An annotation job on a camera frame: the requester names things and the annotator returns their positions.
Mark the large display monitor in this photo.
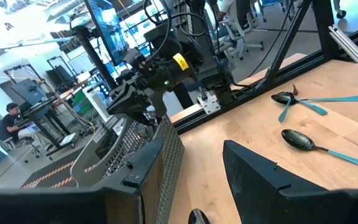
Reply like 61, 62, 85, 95
84, 0, 130, 67

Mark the white tower appliance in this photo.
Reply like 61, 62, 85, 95
81, 85, 113, 123

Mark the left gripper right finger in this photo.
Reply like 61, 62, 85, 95
223, 139, 358, 224

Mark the black standing desk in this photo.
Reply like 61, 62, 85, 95
11, 77, 82, 156

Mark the black monitor pole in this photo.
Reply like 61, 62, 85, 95
70, 25, 118, 91

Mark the silver aluminium extrusion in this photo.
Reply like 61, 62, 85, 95
328, 24, 358, 65

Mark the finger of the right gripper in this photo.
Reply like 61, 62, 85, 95
149, 93, 167, 124
106, 85, 150, 116

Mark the yellow tape tag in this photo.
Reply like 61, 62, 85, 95
172, 52, 190, 72

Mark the silver mounting bracket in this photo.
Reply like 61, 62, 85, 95
196, 91, 222, 115

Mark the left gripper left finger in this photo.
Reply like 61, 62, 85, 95
0, 138, 166, 224

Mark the white office chair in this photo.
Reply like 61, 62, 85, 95
211, 0, 265, 62

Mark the green box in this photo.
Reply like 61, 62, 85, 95
70, 90, 88, 114

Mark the grey plastic cutlery basket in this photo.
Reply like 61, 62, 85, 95
70, 113, 185, 224

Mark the black orange-striped floor mat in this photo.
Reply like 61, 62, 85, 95
20, 149, 111, 190

